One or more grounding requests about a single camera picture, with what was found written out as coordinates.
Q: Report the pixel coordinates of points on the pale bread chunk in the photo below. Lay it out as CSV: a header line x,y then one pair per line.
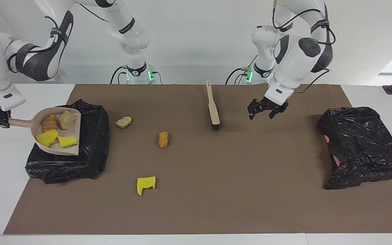
x,y
66,119

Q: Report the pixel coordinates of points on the small yellow sponge wedge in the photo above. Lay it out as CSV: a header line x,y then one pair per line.
x,y
67,141

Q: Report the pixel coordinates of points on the notched yellow sponge piece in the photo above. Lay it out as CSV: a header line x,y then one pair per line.
x,y
145,183

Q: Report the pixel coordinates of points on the wooden brush black bristles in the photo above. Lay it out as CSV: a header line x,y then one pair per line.
x,y
213,109

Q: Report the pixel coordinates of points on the large yellow sponge wedge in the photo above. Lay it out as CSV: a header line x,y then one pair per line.
x,y
47,137

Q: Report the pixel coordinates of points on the beige plastic dustpan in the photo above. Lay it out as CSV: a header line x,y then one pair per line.
x,y
22,122

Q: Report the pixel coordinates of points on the black trash bag bin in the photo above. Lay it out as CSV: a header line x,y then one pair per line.
x,y
90,153

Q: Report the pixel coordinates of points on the brown table mat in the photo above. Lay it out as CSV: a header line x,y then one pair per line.
x,y
196,217

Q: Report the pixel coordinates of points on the orange striped bread slice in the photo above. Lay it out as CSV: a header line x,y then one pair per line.
x,y
49,123

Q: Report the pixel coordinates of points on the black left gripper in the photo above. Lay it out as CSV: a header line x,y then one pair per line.
x,y
267,105

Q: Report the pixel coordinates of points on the black bag over pink bin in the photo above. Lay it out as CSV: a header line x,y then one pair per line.
x,y
362,146

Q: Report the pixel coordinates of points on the brown bread nugget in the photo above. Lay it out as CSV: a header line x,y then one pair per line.
x,y
163,139

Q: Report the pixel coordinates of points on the pale crinkled bread piece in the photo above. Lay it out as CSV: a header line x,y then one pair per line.
x,y
124,121

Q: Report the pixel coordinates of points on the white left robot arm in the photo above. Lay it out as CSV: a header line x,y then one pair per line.
x,y
294,61

